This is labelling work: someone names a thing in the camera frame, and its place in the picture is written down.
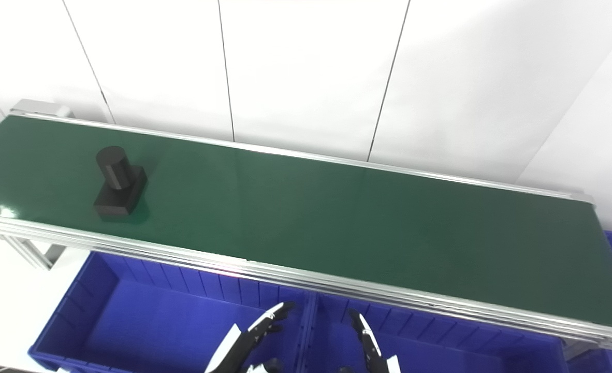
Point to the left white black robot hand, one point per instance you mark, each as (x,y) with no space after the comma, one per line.
(236,352)

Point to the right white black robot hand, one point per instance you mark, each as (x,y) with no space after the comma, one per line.
(370,355)

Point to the black cylinder block part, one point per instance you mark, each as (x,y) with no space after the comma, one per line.
(119,186)

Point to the green conveyor belt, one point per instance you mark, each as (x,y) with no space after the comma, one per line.
(337,217)
(337,286)

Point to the aluminium conveyor leg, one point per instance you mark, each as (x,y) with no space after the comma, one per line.
(31,251)

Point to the grey conveyor motor housing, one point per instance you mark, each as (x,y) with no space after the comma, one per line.
(42,108)

